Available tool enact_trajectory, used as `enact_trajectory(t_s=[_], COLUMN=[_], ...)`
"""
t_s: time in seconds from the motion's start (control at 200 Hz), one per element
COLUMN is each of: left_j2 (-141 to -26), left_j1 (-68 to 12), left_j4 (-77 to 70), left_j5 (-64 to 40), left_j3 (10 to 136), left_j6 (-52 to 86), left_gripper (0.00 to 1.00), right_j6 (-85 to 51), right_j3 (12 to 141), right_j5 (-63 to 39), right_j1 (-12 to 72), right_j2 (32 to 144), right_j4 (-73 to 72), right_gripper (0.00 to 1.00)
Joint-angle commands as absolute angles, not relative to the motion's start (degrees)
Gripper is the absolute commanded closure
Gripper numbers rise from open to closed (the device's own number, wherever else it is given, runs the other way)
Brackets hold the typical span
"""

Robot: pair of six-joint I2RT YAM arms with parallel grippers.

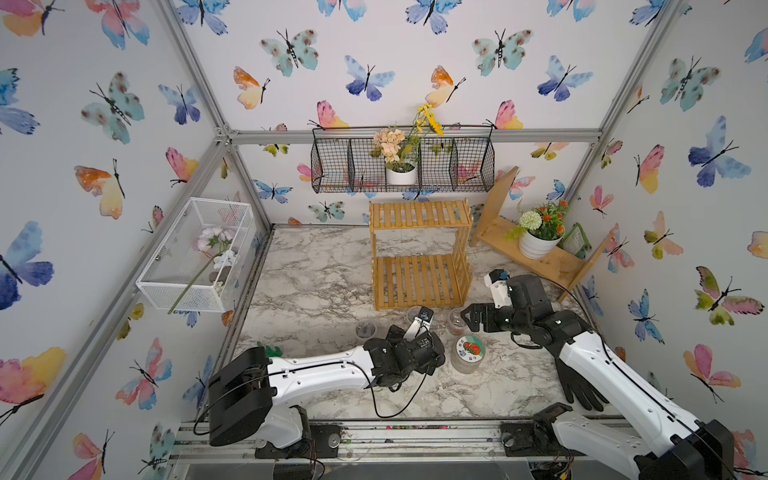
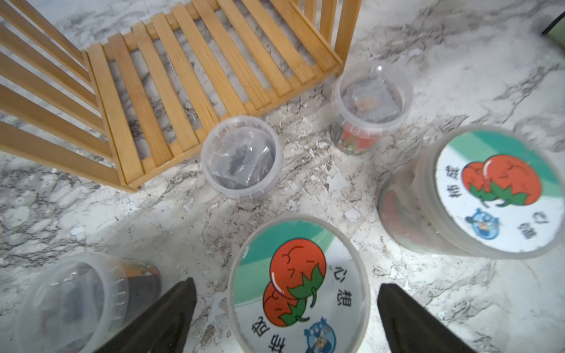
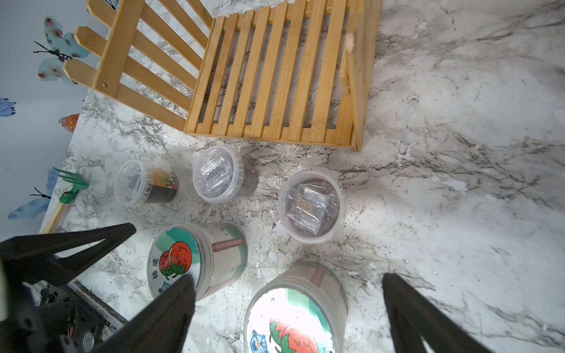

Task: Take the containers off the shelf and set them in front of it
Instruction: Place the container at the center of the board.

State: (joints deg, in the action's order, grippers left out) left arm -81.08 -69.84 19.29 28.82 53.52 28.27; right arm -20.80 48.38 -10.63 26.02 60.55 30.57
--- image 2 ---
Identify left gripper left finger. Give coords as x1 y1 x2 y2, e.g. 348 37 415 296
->
97 278 197 353

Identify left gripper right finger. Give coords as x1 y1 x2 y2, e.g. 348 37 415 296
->
377 283 475 353

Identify clear tub dark seeds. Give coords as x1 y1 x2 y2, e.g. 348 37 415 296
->
15 252 163 352

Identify tomato seed jar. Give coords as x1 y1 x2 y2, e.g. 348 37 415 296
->
227 215 371 352
378 126 564 260

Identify clear tub purple seeds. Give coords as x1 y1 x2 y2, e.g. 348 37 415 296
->
201 116 283 201

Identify two-tier bamboo slat shelf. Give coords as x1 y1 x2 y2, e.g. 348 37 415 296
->
1 1 361 192

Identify clear tub red seeds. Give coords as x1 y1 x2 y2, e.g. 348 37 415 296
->
330 61 413 155

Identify green seed packet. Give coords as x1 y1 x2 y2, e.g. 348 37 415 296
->
541 12 565 49

